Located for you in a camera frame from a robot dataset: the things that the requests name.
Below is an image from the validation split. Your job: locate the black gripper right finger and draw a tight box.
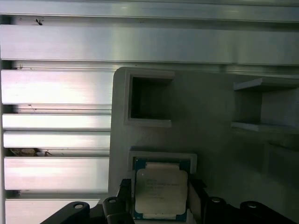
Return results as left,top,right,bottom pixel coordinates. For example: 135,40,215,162
189,178,299,224

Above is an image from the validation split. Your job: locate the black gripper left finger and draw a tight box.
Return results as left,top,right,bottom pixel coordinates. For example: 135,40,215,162
39,178,134,224

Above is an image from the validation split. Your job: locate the grey parts rack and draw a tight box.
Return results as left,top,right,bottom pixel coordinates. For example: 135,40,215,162
108,66,299,224

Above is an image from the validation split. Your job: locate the silver CPU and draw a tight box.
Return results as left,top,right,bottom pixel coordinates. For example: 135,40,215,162
132,158,190,221

